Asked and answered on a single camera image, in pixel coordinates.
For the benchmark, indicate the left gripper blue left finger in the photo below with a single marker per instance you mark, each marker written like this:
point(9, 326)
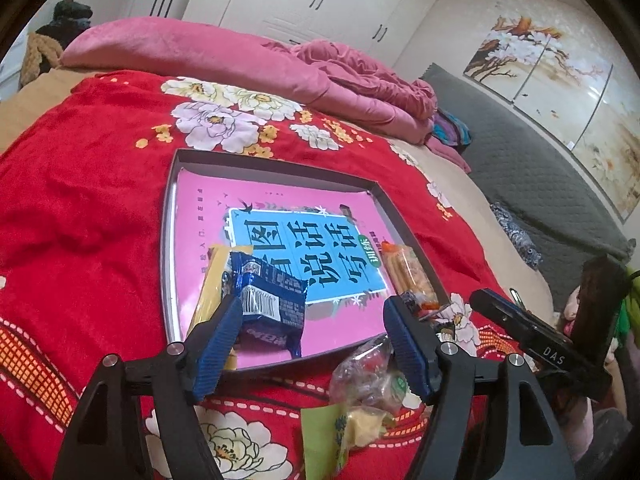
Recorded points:
point(210, 344)

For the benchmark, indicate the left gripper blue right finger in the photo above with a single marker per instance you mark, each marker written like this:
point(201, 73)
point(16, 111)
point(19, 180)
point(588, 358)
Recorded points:
point(414, 344)

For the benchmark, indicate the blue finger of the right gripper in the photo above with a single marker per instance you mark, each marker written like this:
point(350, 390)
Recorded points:
point(505, 309)

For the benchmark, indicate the gold wafer snack packet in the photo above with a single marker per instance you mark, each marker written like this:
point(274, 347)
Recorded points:
point(217, 283)

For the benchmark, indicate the blue cookie snack packet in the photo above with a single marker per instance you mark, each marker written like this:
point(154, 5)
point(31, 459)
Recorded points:
point(273, 304)

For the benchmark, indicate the clear red candy packet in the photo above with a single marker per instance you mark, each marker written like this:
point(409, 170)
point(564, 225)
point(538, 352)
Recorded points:
point(370, 377)

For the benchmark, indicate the orange cracker packet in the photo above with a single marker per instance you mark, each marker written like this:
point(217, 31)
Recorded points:
point(404, 269)

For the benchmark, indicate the green egg roll packet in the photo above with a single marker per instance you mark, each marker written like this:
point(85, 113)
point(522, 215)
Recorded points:
point(330, 433)

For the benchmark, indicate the dark brown chocolate packet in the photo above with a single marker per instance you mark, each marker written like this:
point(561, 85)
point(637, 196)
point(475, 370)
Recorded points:
point(420, 305)

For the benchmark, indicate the grey padded headboard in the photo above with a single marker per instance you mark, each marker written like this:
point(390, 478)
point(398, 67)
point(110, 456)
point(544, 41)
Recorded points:
point(514, 166)

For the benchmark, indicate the grey patterned cloth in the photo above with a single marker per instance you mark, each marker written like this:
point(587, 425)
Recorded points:
point(518, 237)

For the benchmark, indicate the pink Chinese picture book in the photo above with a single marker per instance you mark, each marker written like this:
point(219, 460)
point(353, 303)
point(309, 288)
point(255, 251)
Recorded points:
point(285, 254)

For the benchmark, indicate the dark shallow box tray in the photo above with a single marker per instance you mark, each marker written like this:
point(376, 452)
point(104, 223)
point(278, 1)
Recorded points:
point(290, 254)

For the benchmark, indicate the red floral blanket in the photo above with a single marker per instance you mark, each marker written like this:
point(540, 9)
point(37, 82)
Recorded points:
point(81, 196)

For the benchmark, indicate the blue purple clothes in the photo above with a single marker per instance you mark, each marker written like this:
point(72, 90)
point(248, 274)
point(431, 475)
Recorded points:
point(451, 131)

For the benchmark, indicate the pink quilt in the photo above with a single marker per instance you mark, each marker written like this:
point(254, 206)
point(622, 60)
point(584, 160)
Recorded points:
point(327, 76)

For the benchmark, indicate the brown fuzzy blanket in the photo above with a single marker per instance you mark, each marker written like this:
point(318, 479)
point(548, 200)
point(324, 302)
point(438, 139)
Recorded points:
point(39, 49)

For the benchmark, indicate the black clothes pile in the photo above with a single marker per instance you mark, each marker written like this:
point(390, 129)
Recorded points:
point(70, 19)

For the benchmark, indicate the floral wall painting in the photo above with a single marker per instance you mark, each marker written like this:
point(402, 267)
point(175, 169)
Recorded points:
point(577, 96)

